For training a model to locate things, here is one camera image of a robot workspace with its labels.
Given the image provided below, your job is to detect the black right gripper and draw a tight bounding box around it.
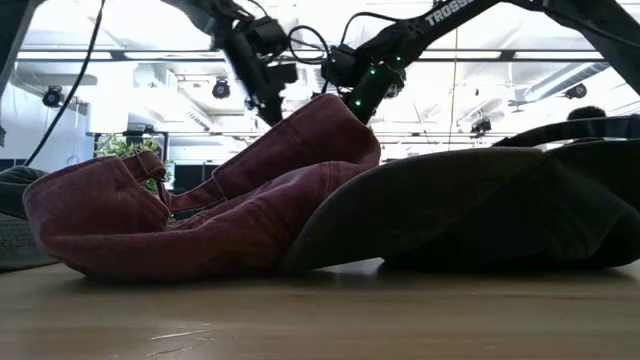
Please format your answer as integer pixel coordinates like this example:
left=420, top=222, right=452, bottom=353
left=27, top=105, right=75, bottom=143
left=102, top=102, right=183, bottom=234
left=343, top=60, right=407, bottom=126

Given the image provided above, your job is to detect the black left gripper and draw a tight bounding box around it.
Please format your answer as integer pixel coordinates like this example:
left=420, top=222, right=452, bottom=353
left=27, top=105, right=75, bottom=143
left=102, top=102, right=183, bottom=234
left=222, top=29, right=300, bottom=127

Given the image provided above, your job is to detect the black cap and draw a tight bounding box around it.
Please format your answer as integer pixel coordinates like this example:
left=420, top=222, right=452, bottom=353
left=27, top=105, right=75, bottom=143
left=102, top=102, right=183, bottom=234
left=282, top=114, right=640, bottom=275

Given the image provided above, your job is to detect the maroon cap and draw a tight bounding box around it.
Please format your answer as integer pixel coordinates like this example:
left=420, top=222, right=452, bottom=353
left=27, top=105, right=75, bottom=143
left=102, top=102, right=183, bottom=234
left=22, top=93, right=382, bottom=281

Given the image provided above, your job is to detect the dark grey cap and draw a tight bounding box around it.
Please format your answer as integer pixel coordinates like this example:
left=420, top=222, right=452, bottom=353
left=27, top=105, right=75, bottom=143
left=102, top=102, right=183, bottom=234
left=0, top=166, right=61, bottom=274

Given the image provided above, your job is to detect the black ceiling lighting truss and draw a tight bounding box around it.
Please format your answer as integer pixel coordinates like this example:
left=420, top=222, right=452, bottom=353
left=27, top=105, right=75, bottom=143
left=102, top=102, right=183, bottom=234
left=14, top=48, right=611, bottom=64

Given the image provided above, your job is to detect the small green potted plant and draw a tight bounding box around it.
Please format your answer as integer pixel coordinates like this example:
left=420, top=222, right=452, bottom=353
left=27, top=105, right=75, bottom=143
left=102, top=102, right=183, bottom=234
left=93, top=133, right=175, bottom=195

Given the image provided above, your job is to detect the person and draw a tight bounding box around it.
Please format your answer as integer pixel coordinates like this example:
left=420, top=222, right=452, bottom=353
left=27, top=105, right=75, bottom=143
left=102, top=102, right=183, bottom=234
left=567, top=105, right=608, bottom=122

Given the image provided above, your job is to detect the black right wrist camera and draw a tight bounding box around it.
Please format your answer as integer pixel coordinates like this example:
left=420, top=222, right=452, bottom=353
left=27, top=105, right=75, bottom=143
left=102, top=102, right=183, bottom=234
left=321, top=43, right=360, bottom=90

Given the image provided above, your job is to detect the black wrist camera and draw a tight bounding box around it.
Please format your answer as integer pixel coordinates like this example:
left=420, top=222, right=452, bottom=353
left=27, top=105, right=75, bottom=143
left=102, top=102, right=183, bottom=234
left=249, top=15, right=291, bottom=57
left=321, top=43, right=360, bottom=90

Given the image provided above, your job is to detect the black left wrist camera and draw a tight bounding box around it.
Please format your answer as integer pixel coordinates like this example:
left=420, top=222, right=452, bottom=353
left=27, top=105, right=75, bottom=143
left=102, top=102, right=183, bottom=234
left=249, top=15, right=291, bottom=57

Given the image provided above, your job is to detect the black horizontal rail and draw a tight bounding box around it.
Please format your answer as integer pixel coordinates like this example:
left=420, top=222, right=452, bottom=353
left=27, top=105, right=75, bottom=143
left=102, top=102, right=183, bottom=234
left=85, top=129, right=516, bottom=140

